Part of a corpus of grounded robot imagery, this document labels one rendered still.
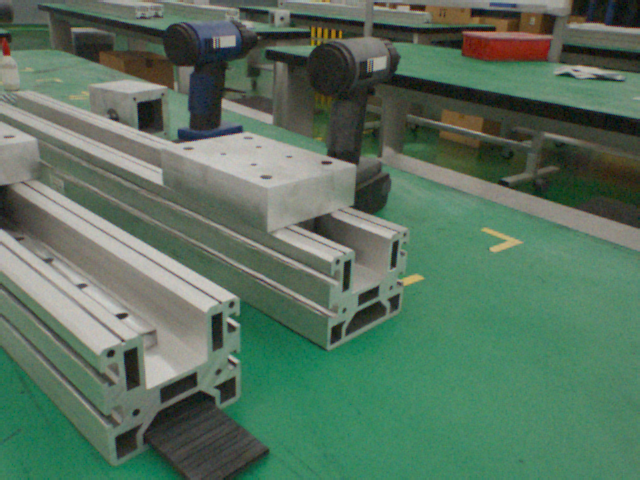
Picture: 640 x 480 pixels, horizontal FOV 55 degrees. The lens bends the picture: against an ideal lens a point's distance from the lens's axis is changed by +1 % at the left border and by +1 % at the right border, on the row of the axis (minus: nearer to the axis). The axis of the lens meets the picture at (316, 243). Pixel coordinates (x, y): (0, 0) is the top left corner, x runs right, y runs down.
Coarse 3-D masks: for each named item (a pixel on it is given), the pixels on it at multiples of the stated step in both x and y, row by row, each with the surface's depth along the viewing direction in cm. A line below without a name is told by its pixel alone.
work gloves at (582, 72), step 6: (246, 24) 355; (252, 24) 362; (564, 66) 221; (576, 66) 227; (558, 72) 220; (564, 72) 217; (570, 72) 216; (576, 72) 219; (582, 72) 217; (588, 72) 214; (594, 72) 212; (600, 72) 211; (606, 72) 211; (612, 72) 213; (582, 78) 211; (594, 78) 213; (600, 78) 212; (606, 78) 212; (612, 78) 211; (618, 78) 210; (624, 78) 211
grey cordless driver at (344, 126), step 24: (336, 48) 66; (360, 48) 69; (384, 48) 73; (312, 72) 68; (336, 72) 67; (360, 72) 68; (384, 72) 74; (336, 96) 73; (360, 96) 73; (336, 120) 72; (360, 120) 74; (336, 144) 73; (360, 144) 76; (360, 168) 76; (360, 192) 75; (384, 192) 81
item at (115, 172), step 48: (48, 144) 82; (96, 144) 74; (144, 144) 76; (96, 192) 74; (144, 192) 66; (144, 240) 68; (192, 240) 62; (240, 240) 55; (288, 240) 50; (336, 240) 56; (384, 240) 52; (240, 288) 56; (288, 288) 53; (336, 288) 48; (384, 288) 53; (336, 336) 51
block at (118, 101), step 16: (128, 80) 111; (96, 96) 105; (112, 96) 103; (128, 96) 101; (144, 96) 104; (160, 96) 107; (96, 112) 106; (112, 112) 105; (128, 112) 102; (144, 112) 107; (160, 112) 109; (144, 128) 111; (160, 128) 110
